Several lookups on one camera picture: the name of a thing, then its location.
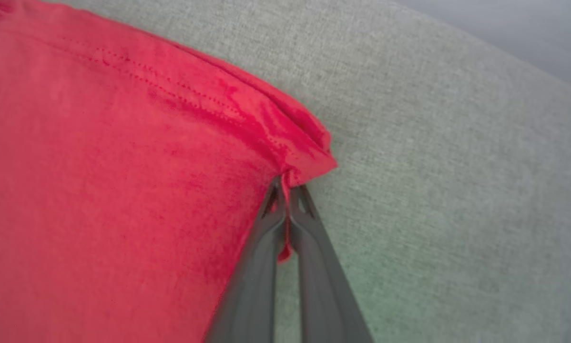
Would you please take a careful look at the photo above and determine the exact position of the grey fabric sofa cushion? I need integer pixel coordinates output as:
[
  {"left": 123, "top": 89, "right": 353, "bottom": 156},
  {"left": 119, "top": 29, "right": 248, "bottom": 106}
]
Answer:
[{"left": 42, "top": 0, "right": 571, "bottom": 343}]

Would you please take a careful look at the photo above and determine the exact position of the red and white jersey garment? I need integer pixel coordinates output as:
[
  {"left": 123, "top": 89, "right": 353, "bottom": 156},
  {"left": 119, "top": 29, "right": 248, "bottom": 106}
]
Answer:
[{"left": 0, "top": 0, "right": 338, "bottom": 343}]

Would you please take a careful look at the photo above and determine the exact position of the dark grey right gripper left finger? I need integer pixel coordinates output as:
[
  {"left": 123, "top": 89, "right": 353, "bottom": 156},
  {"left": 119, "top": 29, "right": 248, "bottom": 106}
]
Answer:
[{"left": 204, "top": 175, "right": 287, "bottom": 343}]

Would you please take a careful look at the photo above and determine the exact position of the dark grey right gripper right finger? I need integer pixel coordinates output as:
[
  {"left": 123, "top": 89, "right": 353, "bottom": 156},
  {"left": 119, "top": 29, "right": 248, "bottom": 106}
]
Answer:
[{"left": 288, "top": 184, "right": 375, "bottom": 343}]

